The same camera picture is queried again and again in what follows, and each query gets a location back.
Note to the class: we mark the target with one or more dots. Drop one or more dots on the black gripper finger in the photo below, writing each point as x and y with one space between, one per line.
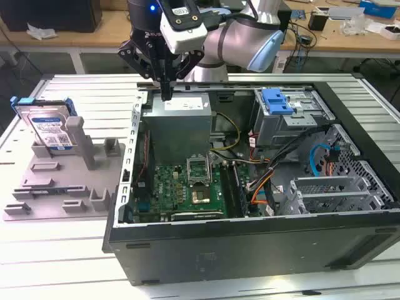
187 64
137 59

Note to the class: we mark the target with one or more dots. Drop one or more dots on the hard disk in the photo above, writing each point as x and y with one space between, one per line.
47 125

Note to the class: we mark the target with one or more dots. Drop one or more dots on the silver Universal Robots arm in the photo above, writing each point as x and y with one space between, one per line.
231 40

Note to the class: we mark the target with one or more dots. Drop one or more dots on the metal disk bay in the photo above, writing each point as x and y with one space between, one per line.
328 200

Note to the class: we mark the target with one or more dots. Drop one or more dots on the wooden desk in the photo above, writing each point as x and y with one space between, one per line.
109 31

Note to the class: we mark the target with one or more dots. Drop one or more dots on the grey power supply unit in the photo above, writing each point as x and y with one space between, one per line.
178 131

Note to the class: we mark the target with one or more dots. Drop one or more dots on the white barcode tag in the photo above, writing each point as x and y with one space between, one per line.
281 64

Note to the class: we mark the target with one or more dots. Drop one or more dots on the blue plastic drive latch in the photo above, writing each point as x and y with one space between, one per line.
276 103

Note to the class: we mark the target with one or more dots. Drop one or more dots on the large black box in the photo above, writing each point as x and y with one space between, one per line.
47 15

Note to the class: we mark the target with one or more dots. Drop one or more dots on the white crumpled wrapper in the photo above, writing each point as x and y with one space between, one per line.
40 31

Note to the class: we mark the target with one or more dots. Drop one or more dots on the metal optical drive cage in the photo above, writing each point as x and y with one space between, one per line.
281 131

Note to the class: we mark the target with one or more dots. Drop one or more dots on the blue circuit board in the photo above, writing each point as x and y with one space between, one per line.
298 14

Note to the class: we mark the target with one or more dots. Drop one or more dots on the green motherboard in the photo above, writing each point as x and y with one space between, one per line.
168 187

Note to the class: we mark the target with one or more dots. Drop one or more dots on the CPU socket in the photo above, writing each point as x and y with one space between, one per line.
201 196

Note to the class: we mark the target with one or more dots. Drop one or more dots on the black RAM slot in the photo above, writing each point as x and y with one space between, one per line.
229 190
241 190

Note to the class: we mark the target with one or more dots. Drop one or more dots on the small black cube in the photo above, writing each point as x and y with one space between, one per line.
317 22

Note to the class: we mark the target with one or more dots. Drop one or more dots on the grey parts rack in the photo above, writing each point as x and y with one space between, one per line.
62 187

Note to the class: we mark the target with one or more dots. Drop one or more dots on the black graphics card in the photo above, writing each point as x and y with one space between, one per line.
197 215

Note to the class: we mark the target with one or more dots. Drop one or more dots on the RAM stick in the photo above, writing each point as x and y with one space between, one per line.
47 191

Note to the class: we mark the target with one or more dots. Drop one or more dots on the grey flat box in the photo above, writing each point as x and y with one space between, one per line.
345 13

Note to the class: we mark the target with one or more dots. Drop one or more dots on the clear plastic packaging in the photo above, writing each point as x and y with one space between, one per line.
353 25

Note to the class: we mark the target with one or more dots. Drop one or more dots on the black open PC case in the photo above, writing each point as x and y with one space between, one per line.
218 250

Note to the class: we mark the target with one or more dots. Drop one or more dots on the blue cardboard box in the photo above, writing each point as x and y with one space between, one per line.
375 9

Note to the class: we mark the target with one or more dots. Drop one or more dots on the white box black insert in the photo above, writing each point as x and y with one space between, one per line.
390 31

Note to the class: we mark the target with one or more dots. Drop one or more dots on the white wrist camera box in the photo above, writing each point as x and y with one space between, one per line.
187 37

